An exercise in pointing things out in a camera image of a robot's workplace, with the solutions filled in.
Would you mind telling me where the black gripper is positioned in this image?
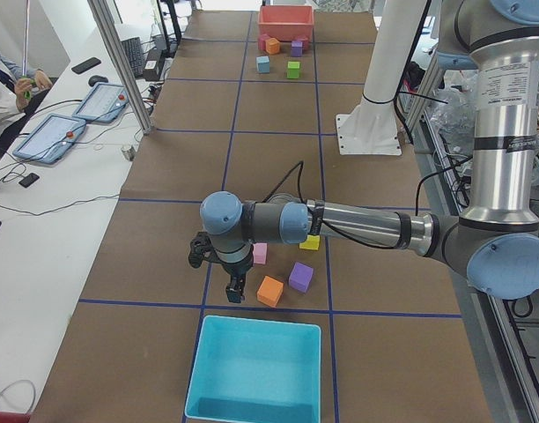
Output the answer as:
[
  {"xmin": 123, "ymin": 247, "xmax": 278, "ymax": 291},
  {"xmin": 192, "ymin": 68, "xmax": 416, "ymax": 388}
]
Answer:
[{"xmin": 222, "ymin": 257, "xmax": 254, "ymax": 303}]

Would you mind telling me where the light blue block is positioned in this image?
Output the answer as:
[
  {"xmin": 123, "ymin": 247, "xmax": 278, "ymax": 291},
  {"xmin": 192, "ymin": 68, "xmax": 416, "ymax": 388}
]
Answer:
[{"xmin": 256, "ymin": 56, "xmax": 270, "ymax": 74}]

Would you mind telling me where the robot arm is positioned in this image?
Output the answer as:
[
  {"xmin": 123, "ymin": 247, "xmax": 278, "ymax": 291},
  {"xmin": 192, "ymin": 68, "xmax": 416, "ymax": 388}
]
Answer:
[{"xmin": 188, "ymin": 1, "xmax": 539, "ymax": 303}]

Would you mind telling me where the orange block left side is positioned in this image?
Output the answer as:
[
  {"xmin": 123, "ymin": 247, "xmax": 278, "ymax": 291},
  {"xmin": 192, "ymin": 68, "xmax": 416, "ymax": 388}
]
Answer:
[{"xmin": 256, "ymin": 276, "xmax": 284, "ymax": 308}]

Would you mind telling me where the light pink block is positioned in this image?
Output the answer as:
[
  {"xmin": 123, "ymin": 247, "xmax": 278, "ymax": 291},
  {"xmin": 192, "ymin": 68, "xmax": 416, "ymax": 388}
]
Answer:
[{"xmin": 253, "ymin": 242, "xmax": 268, "ymax": 264}]

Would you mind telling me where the purple block left side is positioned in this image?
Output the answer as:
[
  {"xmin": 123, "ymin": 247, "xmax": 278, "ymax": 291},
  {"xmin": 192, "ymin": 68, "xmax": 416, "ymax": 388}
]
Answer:
[{"xmin": 288, "ymin": 262, "xmax": 314, "ymax": 293}]

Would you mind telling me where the cyan plastic bin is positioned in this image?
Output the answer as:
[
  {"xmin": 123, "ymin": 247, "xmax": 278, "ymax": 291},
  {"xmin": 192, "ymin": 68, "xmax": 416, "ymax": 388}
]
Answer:
[{"xmin": 185, "ymin": 315, "xmax": 321, "ymax": 422}]

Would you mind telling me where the yellow block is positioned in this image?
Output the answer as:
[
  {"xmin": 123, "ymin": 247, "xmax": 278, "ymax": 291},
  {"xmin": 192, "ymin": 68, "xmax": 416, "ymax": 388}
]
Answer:
[{"xmin": 299, "ymin": 235, "xmax": 321, "ymax": 251}]

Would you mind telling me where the small metal weight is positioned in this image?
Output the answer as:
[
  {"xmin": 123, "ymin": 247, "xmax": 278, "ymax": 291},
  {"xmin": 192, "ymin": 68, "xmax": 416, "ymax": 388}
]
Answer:
[{"xmin": 121, "ymin": 145, "xmax": 136, "ymax": 161}]

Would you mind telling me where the right teach pendant tablet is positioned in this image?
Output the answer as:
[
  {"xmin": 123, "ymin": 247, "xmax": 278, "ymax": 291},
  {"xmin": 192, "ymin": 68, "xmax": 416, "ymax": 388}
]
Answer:
[{"xmin": 72, "ymin": 82, "xmax": 129, "ymax": 123}]

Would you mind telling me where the teach pendant tablet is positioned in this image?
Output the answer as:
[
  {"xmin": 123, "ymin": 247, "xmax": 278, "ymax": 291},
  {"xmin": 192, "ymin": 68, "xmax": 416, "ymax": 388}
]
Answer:
[
  {"xmin": 12, "ymin": 114, "xmax": 86, "ymax": 165},
  {"xmin": 72, "ymin": 82, "xmax": 129, "ymax": 123}
]

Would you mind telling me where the green block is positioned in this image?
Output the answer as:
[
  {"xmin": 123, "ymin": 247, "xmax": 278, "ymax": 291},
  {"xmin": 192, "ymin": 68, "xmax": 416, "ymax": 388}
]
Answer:
[{"xmin": 286, "ymin": 61, "xmax": 301, "ymax": 79}]

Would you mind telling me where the left teach pendant tablet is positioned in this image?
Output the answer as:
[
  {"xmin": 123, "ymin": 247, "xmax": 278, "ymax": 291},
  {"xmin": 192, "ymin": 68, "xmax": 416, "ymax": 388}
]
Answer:
[{"xmin": 12, "ymin": 114, "xmax": 86, "ymax": 165}]

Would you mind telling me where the orange block right side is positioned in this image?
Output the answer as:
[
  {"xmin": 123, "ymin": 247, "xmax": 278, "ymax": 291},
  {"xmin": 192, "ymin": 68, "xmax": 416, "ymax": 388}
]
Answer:
[{"xmin": 264, "ymin": 37, "xmax": 281, "ymax": 56}]

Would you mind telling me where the magenta block near orange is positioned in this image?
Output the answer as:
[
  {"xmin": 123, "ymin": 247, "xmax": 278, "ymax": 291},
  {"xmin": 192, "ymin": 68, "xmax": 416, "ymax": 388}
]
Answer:
[{"xmin": 257, "ymin": 33, "xmax": 270, "ymax": 51}]

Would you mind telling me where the purple block right side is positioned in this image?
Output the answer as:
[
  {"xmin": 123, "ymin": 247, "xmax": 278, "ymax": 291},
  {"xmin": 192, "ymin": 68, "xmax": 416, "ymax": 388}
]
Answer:
[{"xmin": 290, "ymin": 40, "xmax": 303, "ymax": 57}]

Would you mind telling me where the black computer mouse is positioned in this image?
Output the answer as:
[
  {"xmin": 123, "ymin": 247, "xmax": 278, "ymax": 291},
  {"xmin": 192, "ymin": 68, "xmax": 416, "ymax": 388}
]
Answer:
[{"xmin": 88, "ymin": 75, "xmax": 108, "ymax": 87}]

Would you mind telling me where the black keyboard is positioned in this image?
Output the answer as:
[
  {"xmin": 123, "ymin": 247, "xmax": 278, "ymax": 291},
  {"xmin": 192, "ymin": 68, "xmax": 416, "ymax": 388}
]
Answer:
[{"xmin": 121, "ymin": 37, "xmax": 145, "ymax": 78}]

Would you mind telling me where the pink plastic bin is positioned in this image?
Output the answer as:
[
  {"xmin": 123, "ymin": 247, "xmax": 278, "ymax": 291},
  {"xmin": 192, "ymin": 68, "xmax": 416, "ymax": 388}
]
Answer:
[{"xmin": 257, "ymin": 5, "xmax": 314, "ymax": 41}]

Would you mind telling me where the person at desk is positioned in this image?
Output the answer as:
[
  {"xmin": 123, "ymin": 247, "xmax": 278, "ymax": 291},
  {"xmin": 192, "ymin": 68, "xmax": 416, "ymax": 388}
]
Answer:
[{"xmin": 0, "ymin": 43, "xmax": 54, "ymax": 155}]

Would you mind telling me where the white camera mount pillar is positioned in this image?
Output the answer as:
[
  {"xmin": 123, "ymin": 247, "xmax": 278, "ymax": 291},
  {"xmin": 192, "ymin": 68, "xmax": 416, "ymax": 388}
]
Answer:
[{"xmin": 336, "ymin": 0, "xmax": 431, "ymax": 156}]

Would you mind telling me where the aluminium frame post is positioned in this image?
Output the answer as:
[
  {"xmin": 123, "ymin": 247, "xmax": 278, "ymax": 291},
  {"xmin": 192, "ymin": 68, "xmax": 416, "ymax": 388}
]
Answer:
[{"xmin": 87, "ymin": 0, "xmax": 152, "ymax": 135}]

